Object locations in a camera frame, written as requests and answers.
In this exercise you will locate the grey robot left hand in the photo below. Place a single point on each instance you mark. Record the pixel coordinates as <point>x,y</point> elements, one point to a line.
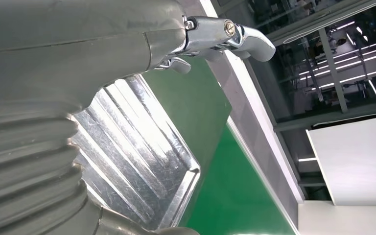
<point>61,48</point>

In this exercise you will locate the green conveyor belt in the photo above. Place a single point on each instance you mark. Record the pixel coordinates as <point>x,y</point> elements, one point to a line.
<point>233,194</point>

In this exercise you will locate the electronic scale with steel tray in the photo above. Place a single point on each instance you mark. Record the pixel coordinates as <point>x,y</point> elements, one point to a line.
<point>133,146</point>

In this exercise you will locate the dark green table board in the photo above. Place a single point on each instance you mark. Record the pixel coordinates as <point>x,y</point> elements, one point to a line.
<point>191,103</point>

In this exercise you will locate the dark glass partition grey frame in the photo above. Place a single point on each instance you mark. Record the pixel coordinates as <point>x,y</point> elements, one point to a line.
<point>337,65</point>

